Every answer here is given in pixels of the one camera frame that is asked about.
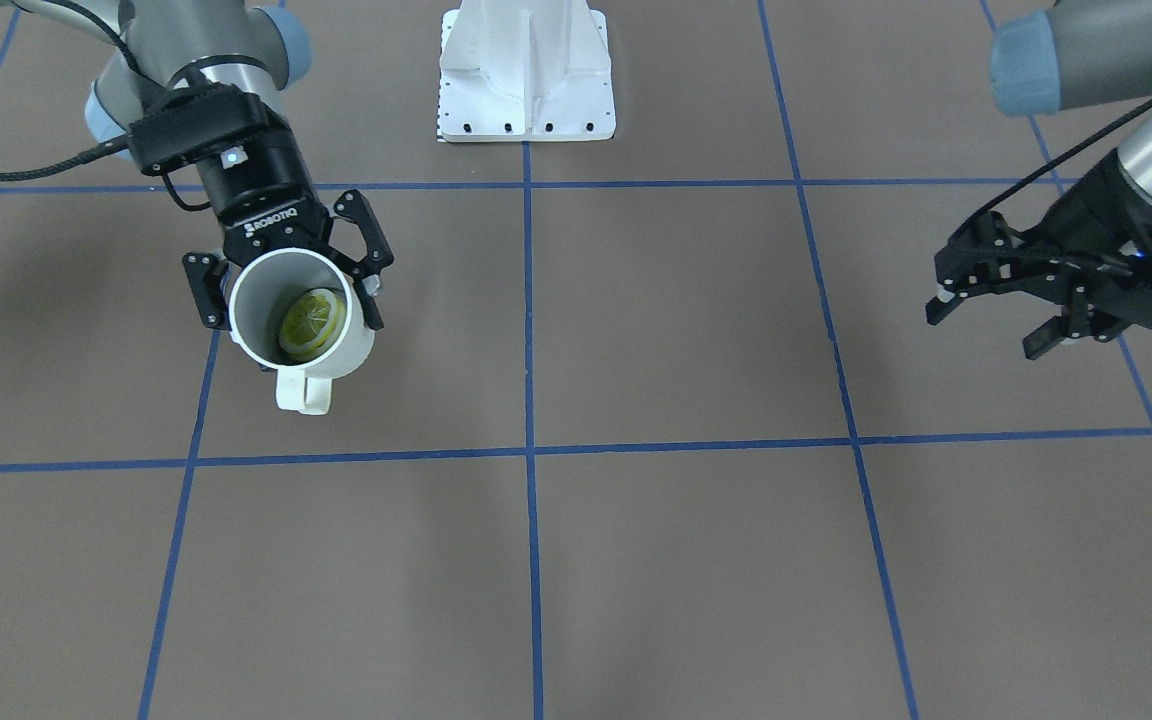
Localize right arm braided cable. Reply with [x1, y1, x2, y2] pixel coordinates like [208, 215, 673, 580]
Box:
[0, 0, 177, 183]

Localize yellow lemon slice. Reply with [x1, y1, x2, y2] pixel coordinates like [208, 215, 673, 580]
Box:
[276, 288, 348, 363]

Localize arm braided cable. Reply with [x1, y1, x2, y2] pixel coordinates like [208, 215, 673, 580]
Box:
[956, 60, 1152, 241]
[0, 0, 177, 183]

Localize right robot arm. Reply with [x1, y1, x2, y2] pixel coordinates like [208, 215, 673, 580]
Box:
[0, 1, 394, 331]

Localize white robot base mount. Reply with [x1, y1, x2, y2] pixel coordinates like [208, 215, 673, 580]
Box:
[435, 1, 617, 143]

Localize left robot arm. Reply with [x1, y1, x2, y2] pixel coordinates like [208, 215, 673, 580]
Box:
[925, 1, 1152, 361]

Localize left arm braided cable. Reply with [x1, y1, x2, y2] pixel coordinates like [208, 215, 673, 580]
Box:
[956, 60, 1152, 241]

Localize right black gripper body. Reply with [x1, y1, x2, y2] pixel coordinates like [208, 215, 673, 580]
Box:
[198, 135, 332, 266]

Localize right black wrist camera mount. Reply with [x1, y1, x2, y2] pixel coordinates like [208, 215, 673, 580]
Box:
[127, 83, 273, 176]

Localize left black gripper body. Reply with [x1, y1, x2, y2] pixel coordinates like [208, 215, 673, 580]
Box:
[1018, 151, 1152, 328]

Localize white ribbed HOME mug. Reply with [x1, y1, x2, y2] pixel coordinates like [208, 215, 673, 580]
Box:
[229, 249, 376, 415]

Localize brown table mat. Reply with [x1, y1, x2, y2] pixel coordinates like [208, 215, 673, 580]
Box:
[0, 1, 1152, 719]

